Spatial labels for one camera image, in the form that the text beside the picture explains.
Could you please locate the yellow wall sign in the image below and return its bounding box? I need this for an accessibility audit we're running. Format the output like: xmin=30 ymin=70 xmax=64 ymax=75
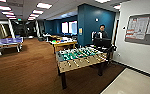
xmin=78 ymin=27 xmax=83 ymax=36

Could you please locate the green foosball table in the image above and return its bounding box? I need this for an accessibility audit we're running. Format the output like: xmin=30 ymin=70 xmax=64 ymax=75
xmin=54 ymin=45 xmax=109 ymax=90

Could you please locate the yellow wooden gaming table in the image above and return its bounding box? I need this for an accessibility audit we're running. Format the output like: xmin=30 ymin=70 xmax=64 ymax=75
xmin=48 ymin=38 xmax=79 ymax=55

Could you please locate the grey notice board with papers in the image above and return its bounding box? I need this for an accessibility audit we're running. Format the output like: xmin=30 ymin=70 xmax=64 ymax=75
xmin=124 ymin=12 xmax=150 ymax=47

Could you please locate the white black control rig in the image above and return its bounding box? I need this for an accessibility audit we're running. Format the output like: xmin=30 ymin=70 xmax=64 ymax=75
xmin=91 ymin=30 xmax=99 ymax=40

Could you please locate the bright office window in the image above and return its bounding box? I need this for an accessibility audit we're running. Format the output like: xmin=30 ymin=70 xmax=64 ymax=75
xmin=61 ymin=21 xmax=70 ymax=35
xmin=68 ymin=20 xmax=78 ymax=35

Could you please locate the black wheeled cart with monitor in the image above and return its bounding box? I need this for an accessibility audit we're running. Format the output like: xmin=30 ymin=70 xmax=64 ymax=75
xmin=92 ymin=37 xmax=118 ymax=65

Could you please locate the rectangular ceiling light panel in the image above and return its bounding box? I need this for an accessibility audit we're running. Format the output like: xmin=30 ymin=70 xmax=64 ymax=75
xmin=0 ymin=4 xmax=12 ymax=12
xmin=36 ymin=2 xmax=53 ymax=10
xmin=1 ymin=11 xmax=16 ymax=16
xmin=32 ymin=9 xmax=45 ymax=15

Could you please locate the blue ping pong table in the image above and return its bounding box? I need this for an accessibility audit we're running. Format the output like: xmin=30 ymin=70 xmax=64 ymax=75
xmin=0 ymin=36 xmax=25 ymax=56

